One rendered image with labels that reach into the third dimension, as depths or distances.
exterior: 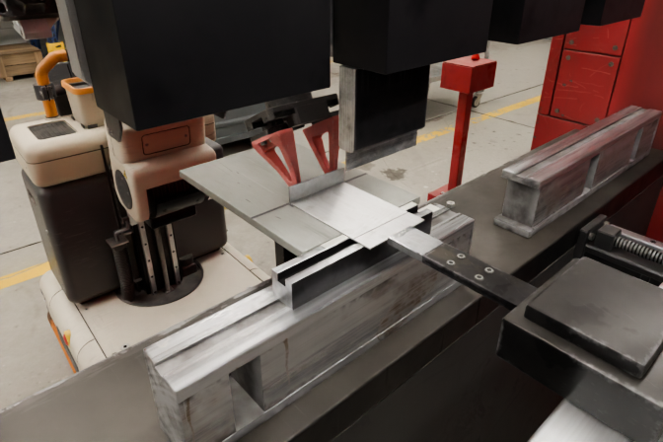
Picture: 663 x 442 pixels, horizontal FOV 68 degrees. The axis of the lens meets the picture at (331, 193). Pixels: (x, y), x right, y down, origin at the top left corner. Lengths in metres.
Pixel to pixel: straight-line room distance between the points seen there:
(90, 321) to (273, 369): 1.23
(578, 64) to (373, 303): 0.91
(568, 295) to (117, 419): 0.41
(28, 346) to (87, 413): 1.57
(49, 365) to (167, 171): 0.97
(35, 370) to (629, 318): 1.84
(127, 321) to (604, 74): 1.41
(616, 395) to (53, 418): 0.47
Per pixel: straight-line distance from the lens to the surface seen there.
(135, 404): 0.54
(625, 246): 0.88
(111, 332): 1.59
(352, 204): 0.56
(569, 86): 1.32
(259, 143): 0.59
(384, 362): 0.55
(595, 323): 0.39
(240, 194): 0.60
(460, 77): 2.32
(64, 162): 1.49
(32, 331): 2.18
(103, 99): 0.33
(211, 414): 0.45
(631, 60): 1.26
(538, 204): 0.79
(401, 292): 0.55
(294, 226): 0.52
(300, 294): 0.46
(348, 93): 0.43
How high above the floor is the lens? 1.27
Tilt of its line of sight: 27 degrees down
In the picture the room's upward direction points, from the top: straight up
